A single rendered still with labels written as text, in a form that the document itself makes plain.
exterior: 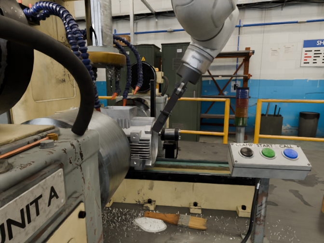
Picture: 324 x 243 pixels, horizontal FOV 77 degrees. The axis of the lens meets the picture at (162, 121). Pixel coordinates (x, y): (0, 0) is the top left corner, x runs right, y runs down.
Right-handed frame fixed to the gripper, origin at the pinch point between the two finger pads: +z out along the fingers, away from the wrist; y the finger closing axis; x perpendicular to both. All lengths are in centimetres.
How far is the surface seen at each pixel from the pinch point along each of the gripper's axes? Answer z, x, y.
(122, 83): 45, -109, -325
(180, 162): 12.7, 15.1, -11.1
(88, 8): -20.4, -39.7, -1.8
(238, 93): -24.0, 24.4, -34.3
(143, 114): 7.0, -9.1, -26.7
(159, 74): -12, -18, -65
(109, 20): -20.6, -32.9, -4.7
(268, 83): -117, 170, -472
